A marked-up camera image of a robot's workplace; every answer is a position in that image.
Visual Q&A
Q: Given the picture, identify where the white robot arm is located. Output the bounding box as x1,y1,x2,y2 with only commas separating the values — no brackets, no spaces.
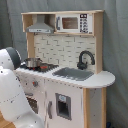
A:
0,47,44,128

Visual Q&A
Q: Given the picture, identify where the white wooden toy kitchen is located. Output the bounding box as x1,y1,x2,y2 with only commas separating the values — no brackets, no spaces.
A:
15,10,115,128

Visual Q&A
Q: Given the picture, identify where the grey toy sink basin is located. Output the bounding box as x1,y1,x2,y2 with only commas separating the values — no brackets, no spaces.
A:
53,67,93,81

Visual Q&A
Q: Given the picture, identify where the black toy faucet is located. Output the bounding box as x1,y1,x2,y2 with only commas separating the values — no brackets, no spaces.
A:
77,50,95,70

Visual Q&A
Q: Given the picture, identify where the black toy stovetop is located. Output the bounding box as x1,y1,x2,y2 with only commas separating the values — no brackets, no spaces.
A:
21,63,57,72

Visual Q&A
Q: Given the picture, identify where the silver toy cooking pot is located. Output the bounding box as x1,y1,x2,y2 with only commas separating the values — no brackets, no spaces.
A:
24,58,42,68

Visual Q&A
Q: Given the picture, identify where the red right stove knob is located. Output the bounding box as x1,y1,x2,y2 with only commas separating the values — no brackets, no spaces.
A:
32,81,38,87

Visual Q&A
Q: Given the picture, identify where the white cabinet door with dispenser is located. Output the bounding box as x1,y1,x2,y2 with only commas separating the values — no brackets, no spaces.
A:
46,81,83,128

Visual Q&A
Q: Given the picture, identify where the white toy microwave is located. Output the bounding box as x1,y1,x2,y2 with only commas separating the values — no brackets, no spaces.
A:
56,14,93,34

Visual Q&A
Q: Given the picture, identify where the grey toy range hood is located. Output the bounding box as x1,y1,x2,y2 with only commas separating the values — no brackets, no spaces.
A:
26,15,54,34

